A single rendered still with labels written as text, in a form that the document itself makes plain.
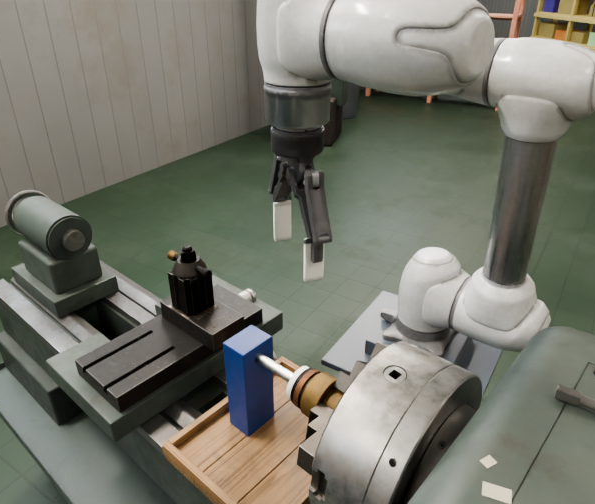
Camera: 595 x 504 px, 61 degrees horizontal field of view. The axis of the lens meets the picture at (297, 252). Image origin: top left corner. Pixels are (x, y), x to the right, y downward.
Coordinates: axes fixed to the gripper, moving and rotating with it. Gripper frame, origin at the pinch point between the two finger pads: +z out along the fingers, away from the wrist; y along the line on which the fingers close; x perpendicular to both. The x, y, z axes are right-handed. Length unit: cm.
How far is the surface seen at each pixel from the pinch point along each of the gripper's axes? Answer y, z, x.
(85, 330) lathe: 62, 50, 40
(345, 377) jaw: -7.2, 22.3, -6.3
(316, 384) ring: -5.5, 23.9, -1.6
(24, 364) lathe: 77, 68, 61
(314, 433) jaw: -14.7, 24.4, 2.7
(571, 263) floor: 144, 135, -258
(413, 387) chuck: -21.9, 12.2, -9.1
